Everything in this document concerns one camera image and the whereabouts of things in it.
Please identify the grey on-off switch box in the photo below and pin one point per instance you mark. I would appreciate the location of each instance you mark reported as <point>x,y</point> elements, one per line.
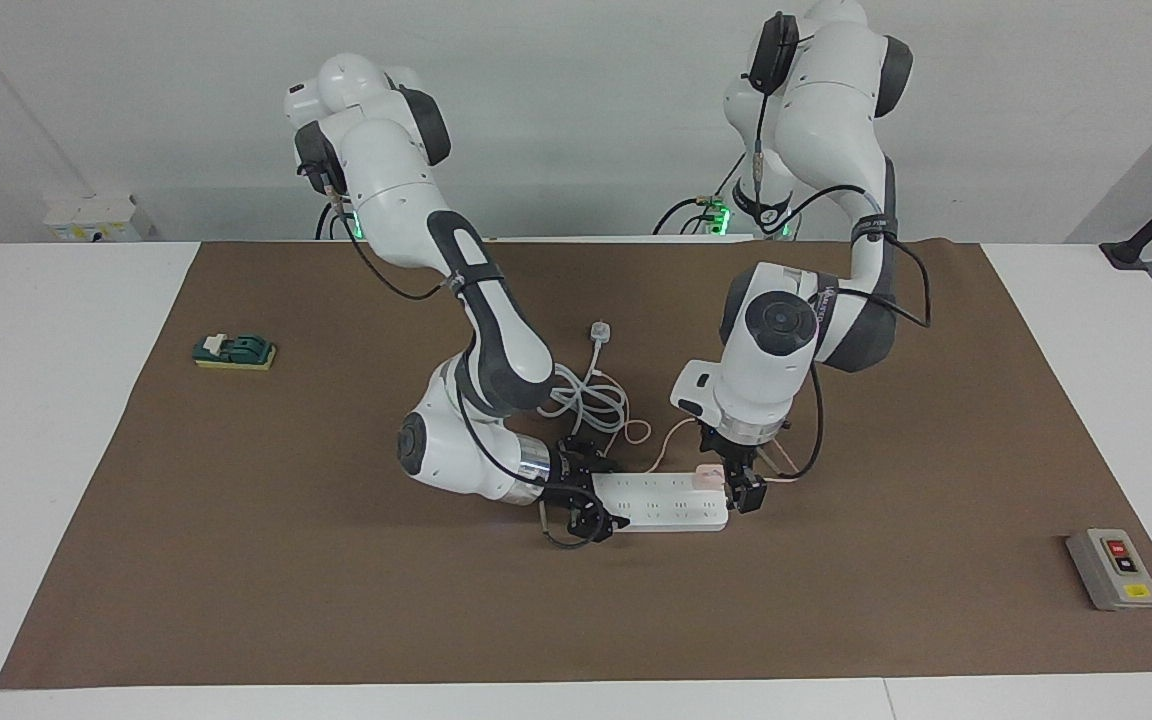
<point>1106,575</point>

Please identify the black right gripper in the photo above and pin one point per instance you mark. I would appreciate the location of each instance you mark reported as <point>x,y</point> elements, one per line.
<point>568,478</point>

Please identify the white power strip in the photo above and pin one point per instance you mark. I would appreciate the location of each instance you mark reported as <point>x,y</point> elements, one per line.
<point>666,505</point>

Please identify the brown table mat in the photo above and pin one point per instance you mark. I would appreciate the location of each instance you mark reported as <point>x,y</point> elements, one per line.
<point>286,560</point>

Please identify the white wall box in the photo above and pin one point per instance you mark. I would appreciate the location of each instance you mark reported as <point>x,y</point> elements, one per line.
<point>91,215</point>

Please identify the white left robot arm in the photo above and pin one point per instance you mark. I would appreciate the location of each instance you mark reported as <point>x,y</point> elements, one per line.
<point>836,120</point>

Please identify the green knife switch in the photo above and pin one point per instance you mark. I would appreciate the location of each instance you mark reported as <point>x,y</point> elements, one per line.
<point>236,352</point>

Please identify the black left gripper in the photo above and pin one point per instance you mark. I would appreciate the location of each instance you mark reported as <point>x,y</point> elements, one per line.
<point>746,452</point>

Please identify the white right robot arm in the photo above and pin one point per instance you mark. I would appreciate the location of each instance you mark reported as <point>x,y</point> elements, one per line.
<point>386,170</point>

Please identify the pink charger adapter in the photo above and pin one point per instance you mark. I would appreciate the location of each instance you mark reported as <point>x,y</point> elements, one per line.
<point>708,480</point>

